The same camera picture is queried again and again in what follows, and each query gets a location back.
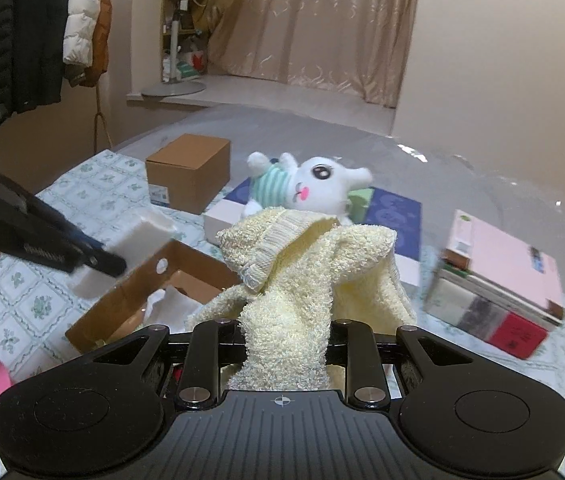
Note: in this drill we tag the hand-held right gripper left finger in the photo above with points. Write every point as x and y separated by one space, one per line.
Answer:
207 355

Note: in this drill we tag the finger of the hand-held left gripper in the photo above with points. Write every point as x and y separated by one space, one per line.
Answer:
95 259

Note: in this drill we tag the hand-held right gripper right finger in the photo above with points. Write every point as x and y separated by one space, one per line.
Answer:
360 360

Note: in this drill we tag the cardboard tray box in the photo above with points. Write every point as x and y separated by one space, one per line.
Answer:
127 305

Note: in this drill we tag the purple and white tissue pack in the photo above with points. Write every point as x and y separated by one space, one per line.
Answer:
147 232

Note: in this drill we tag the white cloth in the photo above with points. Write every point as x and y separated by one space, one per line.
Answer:
172 305

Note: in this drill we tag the pale yellow towel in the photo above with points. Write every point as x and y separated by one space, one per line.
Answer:
292 280

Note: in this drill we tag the green floral printed cloth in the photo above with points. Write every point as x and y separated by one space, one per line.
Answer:
37 305

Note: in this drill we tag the small closed cardboard box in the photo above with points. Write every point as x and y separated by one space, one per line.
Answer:
187 175

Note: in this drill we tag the white flat box blue top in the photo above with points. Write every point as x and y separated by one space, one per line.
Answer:
402 220

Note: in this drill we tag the small green box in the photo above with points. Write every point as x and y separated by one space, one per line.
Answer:
362 205

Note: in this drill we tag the white plush toy striped shirt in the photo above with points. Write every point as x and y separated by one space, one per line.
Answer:
322 180

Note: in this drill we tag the standing fan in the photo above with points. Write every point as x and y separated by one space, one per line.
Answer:
175 87

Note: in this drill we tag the black jacket white label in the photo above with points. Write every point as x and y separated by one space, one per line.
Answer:
37 35

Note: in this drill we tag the brown jacket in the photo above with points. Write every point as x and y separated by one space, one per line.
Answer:
100 45

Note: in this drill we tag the plastic covered mattress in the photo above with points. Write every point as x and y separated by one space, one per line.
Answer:
312 135

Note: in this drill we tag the white down jacket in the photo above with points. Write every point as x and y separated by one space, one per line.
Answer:
82 10

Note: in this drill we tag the beige curtain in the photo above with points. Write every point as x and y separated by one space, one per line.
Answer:
322 20

